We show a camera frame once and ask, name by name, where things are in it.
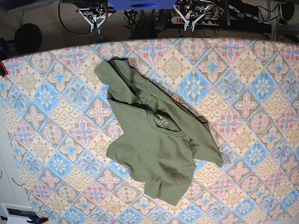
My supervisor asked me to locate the olive green t-shirt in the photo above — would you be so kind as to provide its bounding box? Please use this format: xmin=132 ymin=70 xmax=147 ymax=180
xmin=94 ymin=59 xmax=223 ymax=205

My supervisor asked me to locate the white power strip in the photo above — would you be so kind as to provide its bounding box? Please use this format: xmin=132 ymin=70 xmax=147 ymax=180
xmin=170 ymin=14 xmax=218 ymax=27

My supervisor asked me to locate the patterned tile tablecloth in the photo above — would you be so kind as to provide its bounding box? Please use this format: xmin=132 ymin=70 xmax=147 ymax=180
xmin=0 ymin=38 xmax=299 ymax=224

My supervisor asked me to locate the black round stool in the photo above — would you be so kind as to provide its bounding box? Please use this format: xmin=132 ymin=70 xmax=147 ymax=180
xmin=14 ymin=23 xmax=42 ymax=54

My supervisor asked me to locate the blue orange clamp lower left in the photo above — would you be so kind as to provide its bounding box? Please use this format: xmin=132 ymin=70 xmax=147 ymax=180
xmin=0 ymin=216 xmax=49 ymax=224

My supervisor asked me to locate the white floor vent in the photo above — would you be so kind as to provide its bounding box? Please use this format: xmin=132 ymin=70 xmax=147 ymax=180
xmin=0 ymin=203 xmax=38 ymax=224

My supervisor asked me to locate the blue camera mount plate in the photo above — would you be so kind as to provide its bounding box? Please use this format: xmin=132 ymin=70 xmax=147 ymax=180
xmin=108 ymin=0 xmax=177 ymax=11

